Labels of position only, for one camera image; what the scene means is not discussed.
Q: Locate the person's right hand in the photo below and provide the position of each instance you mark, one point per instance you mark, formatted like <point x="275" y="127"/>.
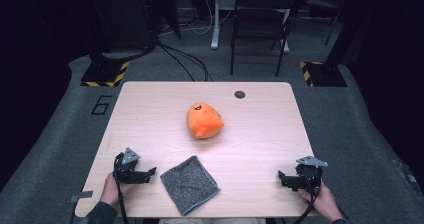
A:
<point x="321" y="200"/>

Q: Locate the orange plush toy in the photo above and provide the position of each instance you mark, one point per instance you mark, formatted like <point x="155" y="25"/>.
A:
<point x="204" y="121"/>

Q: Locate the grey tape strip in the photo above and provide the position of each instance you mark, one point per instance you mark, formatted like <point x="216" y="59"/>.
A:
<point x="81" y="195"/>

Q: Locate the black striped stand base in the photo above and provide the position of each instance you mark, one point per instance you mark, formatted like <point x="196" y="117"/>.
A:
<point x="325" y="74"/>
<point x="105" y="74"/>

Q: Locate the black folding chair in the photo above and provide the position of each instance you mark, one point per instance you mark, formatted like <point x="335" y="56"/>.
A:
<point x="263" y="20"/>

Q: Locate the grey cloth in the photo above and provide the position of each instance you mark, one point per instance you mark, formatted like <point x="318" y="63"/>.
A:
<point x="190" y="185"/>

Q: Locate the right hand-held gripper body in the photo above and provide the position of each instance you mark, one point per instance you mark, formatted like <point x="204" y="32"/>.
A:
<point x="308" y="175"/>

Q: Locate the black cabinet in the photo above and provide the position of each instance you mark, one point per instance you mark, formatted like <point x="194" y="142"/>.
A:
<point x="123" y="17"/>

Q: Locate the person's left hand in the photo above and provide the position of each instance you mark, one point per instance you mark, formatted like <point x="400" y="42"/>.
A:
<point x="111" y="190"/>

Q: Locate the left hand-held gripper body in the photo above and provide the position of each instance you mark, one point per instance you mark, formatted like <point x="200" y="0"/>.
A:
<point x="128" y="170"/>

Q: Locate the white desk leg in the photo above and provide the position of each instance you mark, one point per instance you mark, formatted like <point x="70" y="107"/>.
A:
<point x="215" y="24"/>

